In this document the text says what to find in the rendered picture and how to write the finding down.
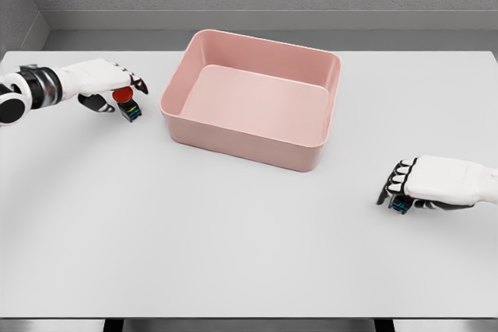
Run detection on black industrial switch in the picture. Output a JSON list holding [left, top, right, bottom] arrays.
[[391, 194, 412, 215]]

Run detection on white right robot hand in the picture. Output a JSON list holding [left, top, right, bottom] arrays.
[[376, 155, 480, 211]]

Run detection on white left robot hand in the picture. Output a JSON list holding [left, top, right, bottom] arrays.
[[71, 58, 149, 114]]

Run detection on pink plastic basket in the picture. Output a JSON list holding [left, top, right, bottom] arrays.
[[159, 29, 343, 173]]

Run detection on red button industrial switch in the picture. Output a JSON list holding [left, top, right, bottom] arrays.
[[111, 87, 142, 124]]

